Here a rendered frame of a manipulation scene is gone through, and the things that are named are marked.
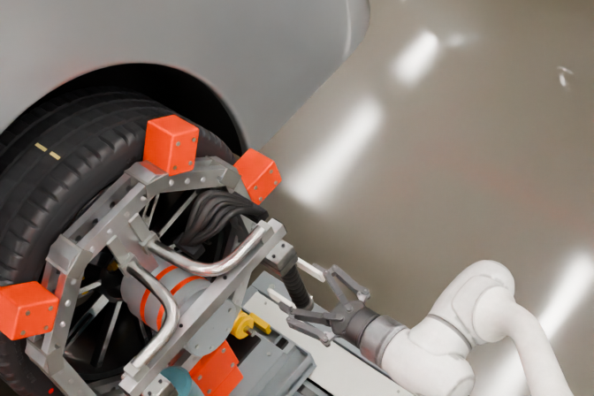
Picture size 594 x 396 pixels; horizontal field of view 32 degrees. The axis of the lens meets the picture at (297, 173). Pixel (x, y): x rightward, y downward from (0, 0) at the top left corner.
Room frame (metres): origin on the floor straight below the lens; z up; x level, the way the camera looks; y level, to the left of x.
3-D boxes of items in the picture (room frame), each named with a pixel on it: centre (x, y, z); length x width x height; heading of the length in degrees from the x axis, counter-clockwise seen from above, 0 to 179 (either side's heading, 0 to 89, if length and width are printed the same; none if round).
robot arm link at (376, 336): (0.97, -0.04, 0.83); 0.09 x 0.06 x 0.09; 122
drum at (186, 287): (1.21, 0.32, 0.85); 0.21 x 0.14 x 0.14; 32
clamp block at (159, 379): (1.01, 0.39, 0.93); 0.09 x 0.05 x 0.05; 32
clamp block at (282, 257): (1.19, 0.10, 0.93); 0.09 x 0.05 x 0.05; 32
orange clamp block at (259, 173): (1.44, 0.09, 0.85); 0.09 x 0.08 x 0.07; 122
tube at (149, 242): (1.22, 0.21, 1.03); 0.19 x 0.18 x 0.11; 32
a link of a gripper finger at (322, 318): (1.07, 0.06, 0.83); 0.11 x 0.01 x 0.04; 57
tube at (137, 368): (1.11, 0.37, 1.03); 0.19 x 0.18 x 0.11; 32
